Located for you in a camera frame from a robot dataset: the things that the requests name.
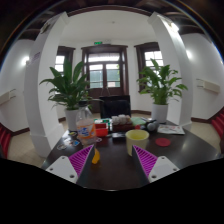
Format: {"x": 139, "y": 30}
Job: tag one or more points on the red plastic box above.
{"x": 101, "y": 130}

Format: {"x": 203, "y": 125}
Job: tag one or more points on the black office chair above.
{"x": 115, "y": 106}

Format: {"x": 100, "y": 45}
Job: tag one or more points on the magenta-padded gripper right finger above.
{"x": 161, "y": 168}

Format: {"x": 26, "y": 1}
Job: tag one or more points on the red carpeted staircase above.
{"x": 4, "y": 140}
{"x": 218, "y": 125}

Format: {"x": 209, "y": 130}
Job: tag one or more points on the white wall unit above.
{"x": 6, "y": 97}
{"x": 210, "y": 86}

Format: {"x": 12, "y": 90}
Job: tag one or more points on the grey ball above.
{"x": 153, "y": 126}

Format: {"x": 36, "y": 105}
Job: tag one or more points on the clear orange drink bottle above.
{"x": 85, "y": 128}

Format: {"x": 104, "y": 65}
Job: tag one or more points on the dark framed window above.
{"x": 61, "y": 56}
{"x": 150, "y": 53}

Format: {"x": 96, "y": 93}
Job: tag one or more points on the dark tray of white items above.
{"x": 121, "y": 122}

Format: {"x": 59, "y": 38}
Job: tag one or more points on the small red ball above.
{"x": 137, "y": 127}

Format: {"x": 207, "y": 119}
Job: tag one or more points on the dark wooden glazed door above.
{"x": 105, "y": 71}

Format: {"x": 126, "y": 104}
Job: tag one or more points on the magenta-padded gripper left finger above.
{"x": 63, "y": 168}

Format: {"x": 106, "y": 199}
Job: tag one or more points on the flat round red coaster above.
{"x": 163, "y": 142}

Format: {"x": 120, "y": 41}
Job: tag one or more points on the printed white magazine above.
{"x": 170, "y": 129}

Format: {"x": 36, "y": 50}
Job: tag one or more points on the flat green box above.
{"x": 102, "y": 120}

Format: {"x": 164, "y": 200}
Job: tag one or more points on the green exit sign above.
{"x": 98, "y": 43}

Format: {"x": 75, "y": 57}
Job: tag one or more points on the pale yellow cup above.
{"x": 136, "y": 141}

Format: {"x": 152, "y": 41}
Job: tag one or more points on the bright pillar lamp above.
{"x": 175, "y": 26}

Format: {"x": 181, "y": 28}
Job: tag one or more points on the leafy plant in white pot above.
{"x": 68, "y": 88}
{"x": 160, "y": 86}

